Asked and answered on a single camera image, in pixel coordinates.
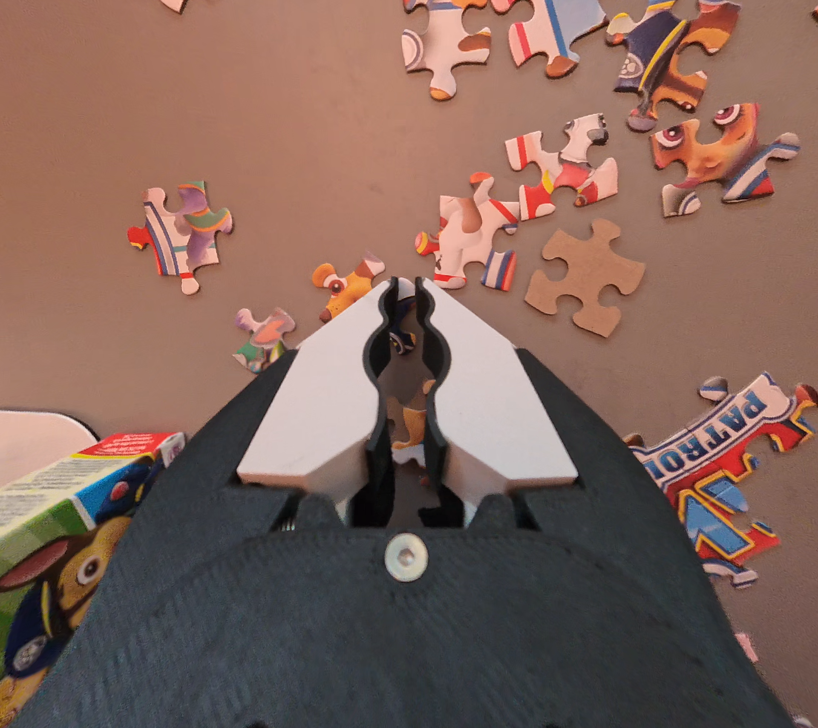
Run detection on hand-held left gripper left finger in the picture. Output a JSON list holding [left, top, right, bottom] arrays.
[[236, 277, 401, 528]]

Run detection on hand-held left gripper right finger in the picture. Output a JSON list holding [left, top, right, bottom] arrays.
[[414, 277, 580, 528]]

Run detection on grey desk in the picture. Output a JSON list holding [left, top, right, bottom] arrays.
[[0, 0, 818, 728]]

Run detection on green purple puzzle piece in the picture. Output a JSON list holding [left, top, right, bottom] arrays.
[[231, 307, 299, 375]]

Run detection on orange dog face puzzle piece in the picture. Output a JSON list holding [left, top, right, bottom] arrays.
[[311, 251, 387, 325]]

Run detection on plain brown cardboard puzzle piece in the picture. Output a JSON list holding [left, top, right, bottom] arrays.
[[524, 219, 647, 338]]

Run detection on white dog red striped puzzle piece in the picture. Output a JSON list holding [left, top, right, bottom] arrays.
[[413, 171, 522, 293]]

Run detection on red blue logo puzzle section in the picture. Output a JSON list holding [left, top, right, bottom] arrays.
[[622, 371, 818, 590]]

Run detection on purple teal striped puzzle piece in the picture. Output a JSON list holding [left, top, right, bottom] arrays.
[[126, 180, 233, 296]]

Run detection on colourful puzzle box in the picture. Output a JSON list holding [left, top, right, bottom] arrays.
[[0, 410, 190, 704]]

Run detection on orange dog eyes puzzle piece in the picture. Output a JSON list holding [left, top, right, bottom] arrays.
[[649, 103, 801, 219]]

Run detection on white orange puzzle piece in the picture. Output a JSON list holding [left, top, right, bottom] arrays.
[[400, 0, 493, 102]]

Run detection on navy uniform dog puzzle piece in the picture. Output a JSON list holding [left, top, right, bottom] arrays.
[[605, 0, 743, 134]]

